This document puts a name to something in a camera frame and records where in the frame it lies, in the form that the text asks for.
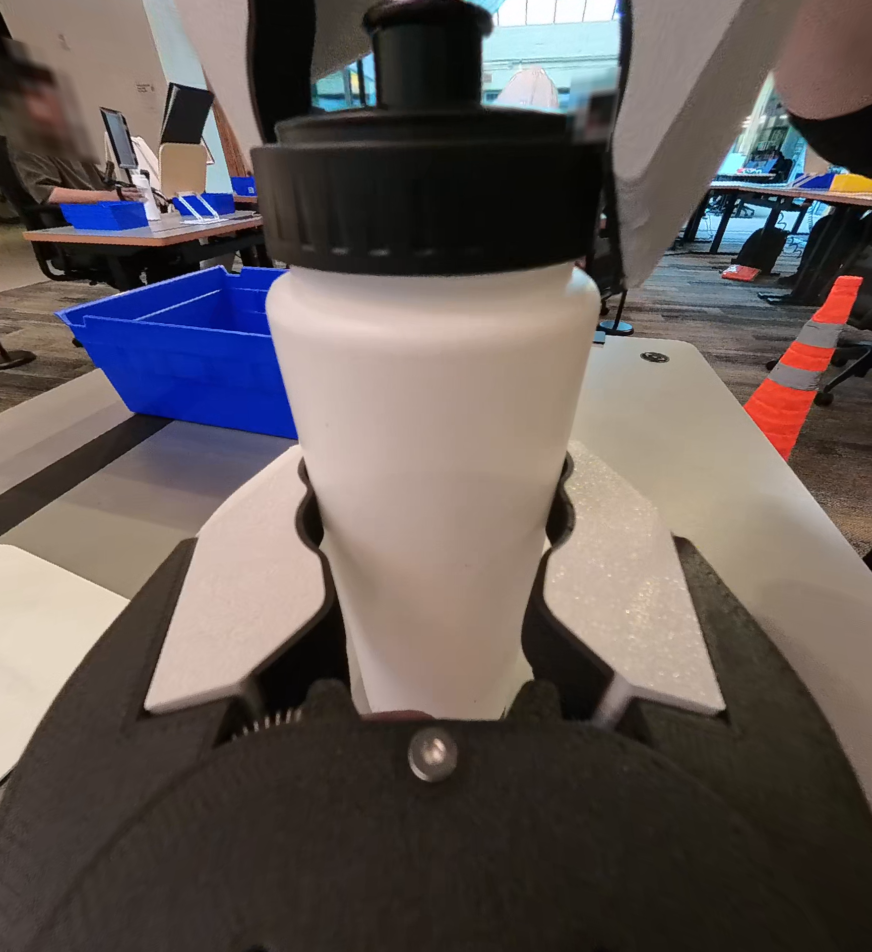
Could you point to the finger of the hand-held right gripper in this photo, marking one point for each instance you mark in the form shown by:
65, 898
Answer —
235, 60
704, 89

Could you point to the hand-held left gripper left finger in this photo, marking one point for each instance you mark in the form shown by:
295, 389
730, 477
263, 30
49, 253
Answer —
243, 610

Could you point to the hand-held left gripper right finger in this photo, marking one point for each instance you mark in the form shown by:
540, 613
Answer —
630, 595

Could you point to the white bottle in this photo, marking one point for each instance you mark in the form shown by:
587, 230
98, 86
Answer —
436, 476

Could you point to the black bottle lid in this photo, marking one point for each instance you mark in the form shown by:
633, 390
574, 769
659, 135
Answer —
429, 194

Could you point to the person's right hand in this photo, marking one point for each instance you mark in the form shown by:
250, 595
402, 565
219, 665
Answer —
533, 89

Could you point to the wooden top desk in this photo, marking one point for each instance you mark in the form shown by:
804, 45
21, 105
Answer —
139, 231
793, 194

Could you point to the small blue plastic bin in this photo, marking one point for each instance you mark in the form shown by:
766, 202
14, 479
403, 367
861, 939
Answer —
206, 204
101, 214

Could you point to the black backpack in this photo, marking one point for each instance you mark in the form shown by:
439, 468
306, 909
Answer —
764, 246

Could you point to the yellow bin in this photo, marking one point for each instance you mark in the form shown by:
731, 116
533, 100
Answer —
853, 183

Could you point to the orange flat floor marker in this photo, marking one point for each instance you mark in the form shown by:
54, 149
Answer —
740, 274

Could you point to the black round base pole stand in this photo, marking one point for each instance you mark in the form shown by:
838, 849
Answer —
615, 325

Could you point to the orange traffic cone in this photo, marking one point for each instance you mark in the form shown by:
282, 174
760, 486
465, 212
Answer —
801, 372

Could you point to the black office chair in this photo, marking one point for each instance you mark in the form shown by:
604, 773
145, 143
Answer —
871, 365

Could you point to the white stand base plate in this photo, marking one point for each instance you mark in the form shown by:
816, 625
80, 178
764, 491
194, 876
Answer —
27, 655

